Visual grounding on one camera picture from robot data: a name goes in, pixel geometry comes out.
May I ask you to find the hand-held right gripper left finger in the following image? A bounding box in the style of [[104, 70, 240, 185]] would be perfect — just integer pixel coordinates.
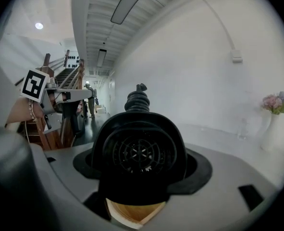
[[0, 128, 123, 231]]

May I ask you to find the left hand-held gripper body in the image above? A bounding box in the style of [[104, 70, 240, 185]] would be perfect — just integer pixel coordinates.
[[20, 68, 96, 132]]

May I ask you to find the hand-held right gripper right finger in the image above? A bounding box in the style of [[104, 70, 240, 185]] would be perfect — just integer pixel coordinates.
[[141, 142, 284, 231]]

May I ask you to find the black hair dryer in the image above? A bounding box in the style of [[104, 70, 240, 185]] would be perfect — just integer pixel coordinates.
[[91, 83, 188, 205]]

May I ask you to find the person's left forearm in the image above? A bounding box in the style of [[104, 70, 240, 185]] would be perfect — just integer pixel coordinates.
[[5, 97, 45, 125]]

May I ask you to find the wooden staircase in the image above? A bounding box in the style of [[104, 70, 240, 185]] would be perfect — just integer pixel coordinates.
[[19, 49, 85, 151]]

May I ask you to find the long ceiling lamp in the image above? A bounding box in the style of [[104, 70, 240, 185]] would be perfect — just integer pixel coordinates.
[[97, 49, 108, 68], [110, 0, 155, 25]]

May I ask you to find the white vase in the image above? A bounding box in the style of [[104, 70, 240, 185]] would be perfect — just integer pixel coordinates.
[[260, 113, 284, 153]]

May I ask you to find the pastel flower bouquet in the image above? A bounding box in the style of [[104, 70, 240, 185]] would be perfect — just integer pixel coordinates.
[[261, 91, 284, 115]]

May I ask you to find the beaded bracelet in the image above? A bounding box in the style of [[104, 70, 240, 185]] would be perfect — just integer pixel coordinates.
[[27, 98, 38, 123]]

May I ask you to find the white wall junction box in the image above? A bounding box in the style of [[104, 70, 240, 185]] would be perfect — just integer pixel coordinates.
[[230, 49, 244, 64]]

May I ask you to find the white wall conduit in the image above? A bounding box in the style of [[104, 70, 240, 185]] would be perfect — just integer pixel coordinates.
[[185, 0, 236, 51]]

